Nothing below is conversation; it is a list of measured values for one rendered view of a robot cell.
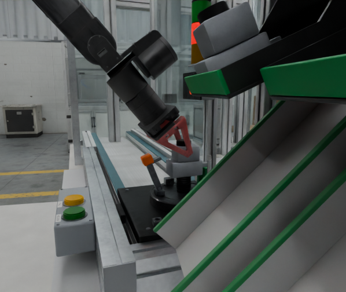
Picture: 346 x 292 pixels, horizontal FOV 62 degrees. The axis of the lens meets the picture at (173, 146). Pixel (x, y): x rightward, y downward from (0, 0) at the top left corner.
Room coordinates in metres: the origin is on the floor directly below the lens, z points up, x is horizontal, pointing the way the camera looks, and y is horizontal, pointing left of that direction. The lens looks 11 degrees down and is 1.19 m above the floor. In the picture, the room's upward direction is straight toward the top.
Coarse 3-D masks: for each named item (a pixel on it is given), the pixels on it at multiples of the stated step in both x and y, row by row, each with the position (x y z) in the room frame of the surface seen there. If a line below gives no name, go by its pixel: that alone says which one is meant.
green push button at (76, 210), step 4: (68, 208) 0.52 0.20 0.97; (72, 208) 0.52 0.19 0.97; (76, 208) 0.52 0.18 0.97; (80, 208) 0.52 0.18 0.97; (64, 212) 0.50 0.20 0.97; (68, 212) 0.50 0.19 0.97; (72, 212) 0.50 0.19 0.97; (76, 212) 0.50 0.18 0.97; (80, 212) 0.50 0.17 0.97; (84, 212) 0.51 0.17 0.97; (64, 216) 0.50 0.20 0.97; (68, 216) 0.49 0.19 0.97; (72, 216) 0.49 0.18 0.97; (76, 216) 0.50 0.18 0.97; (80, 216) 0.50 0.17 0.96
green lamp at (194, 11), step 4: (192, 4) 0.78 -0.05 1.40; (196, 4) 0.77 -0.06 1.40; (200, 4) 0.76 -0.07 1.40; (204, 4) 0.76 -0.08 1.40; (208, 4) 0.77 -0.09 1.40; (192, 8) 0.78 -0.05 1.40; (196, 8) 0.77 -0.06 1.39; (200, 8) 0.76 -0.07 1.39; (204, 8) 0.76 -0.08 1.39; (192, 12) 0.78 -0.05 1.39; (196, 12) 0.77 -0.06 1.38; (192, 16) 0.78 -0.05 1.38; (196, 16) 0.77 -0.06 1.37; (192, 20) 0.78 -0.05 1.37; (196, 20) 0.77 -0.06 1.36
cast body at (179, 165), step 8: (176, 144) 0.56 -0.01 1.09; (184, 144) 0.55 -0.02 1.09; (192, 144) 0.57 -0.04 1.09; (176, 152) 0.55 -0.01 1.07; (168, 160) 0.56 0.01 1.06; (176, 160) 0.55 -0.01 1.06; (184, 160) 0.55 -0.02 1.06; (192, 160) 0.55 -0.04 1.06; (200, 160) 0.56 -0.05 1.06; (168, 168) 0.56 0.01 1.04; (176, 168) 0.54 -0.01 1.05; (184, 168) 0.55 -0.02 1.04; (192, 168) 0.55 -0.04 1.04; (200, 168) 0.56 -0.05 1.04; (176, 176) 0.54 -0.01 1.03; (184, 176) 0.55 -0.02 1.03
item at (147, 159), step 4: (144, 156) 0.54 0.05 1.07; (148, 156) 0.53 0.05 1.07; (144, 160) 0.53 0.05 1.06; (148, 160) 0.53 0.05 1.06; (152, 160) 0.54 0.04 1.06; (156, 160) 0.54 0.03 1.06; (144, 164) 0.53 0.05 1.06; (148, 164) 0.53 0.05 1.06; (152, 164) 0.54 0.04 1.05; (148, 168) 0.54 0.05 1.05; (152, 168) 0.54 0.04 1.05; (152, 172) 0.54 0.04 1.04; (152, 176) 0.54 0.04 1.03; (156, 176) 0.54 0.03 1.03; (152, 180) 0.55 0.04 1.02; (156, 180) 0.54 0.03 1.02; (156, 184) 0.54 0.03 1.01; (160, 184) 0.55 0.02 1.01; (156, 188) 0.54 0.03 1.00; (160, 188) 0.54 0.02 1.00
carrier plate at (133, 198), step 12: (120, 192) 0.61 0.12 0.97; (132, 192) 0.61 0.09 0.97; (144, 192) 0.61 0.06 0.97; (132, 204) 0.55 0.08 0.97; (144, 204) 0.55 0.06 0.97; (132, 216) 0.49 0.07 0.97; (144, 216) 0.49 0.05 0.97; (156, 216) 0.49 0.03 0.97; (132, 228) 0.46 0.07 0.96; (144, 228) 0.44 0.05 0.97; (144, 240) 0.42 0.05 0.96
